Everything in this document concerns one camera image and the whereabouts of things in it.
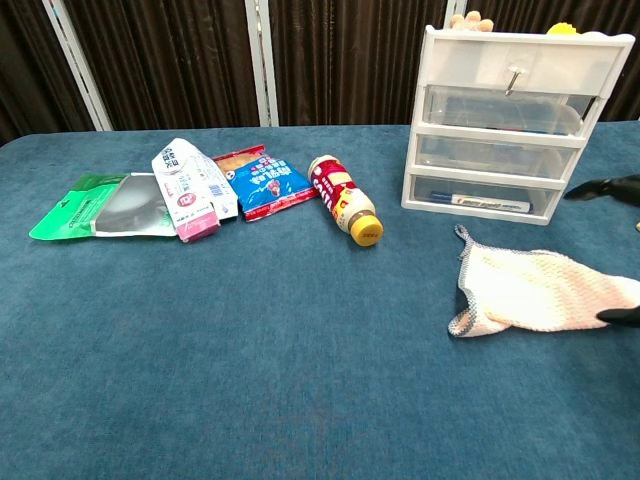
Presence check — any clear drawer holding marker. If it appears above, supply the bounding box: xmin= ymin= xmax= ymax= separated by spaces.
xmin=409 ymin=173 xmax=565 ymax=218

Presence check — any blue velvet tablecloth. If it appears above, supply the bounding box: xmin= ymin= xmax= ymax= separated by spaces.
xmin=0 ymin=121 xmax=640 ymax=480

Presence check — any red-label bottle yellow cap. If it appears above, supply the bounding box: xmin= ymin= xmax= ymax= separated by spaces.
xmin=307 ymin=154 xmax=385 ymax=248

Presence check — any white pink milk carton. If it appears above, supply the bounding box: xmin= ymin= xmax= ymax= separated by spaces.
xmin=151 ymin=137 xmax=240 ymax=244

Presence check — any medium clear plastic drawer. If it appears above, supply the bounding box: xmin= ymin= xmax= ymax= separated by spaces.
xmin=415 ymin=134 xmax=580 ymax=180

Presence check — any wide white frame post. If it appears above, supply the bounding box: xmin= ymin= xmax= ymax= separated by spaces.
xmin=244 ymin=0 xmax=281 ymax=128

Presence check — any short white frame post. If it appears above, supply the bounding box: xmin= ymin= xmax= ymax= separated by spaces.
xmin=443 ymin=0 xmax=469 ymax=30

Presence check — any white marker pen blue cap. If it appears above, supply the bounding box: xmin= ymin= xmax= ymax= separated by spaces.
xmin=430 ymin=191 xmax=534 ymax=215

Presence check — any dark brown curtain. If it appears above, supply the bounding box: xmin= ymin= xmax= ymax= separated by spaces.
xmin=0 ymin=0 xmax=640 ymax=147

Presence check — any white plastic drawer unit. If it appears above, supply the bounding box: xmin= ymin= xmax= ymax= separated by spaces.
xmin=400 ymin=23 xmax=637 ymax=227

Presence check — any beige plush toy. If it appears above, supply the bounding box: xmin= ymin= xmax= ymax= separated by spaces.
xmin=448 ymin=10 xmax=496 ymax=34

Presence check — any green silver foil pouch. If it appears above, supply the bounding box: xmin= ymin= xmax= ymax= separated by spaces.
xmin=28 ymin=172 xmax=178 ymax=242

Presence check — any blue red snack bag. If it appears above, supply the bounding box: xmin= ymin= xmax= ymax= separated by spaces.
xmin=212 ymin=144 xmax=320 ymax=223

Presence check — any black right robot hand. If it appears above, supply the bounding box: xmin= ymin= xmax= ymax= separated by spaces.
xmin=563 ymin=174 xmax=640 ymax=329

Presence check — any white knitted cloth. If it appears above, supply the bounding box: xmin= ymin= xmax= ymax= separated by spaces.
xmin=447 ymin=224 xmax=640 ymax=339

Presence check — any large clear plastic drawer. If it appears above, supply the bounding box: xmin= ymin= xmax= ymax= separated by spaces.
xmin=422 ymin=83 xmax=600 ymax=137

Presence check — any slanted white frame post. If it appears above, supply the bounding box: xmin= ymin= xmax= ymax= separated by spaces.
xmin=41 ymin=0 xmax=114 ymax=133

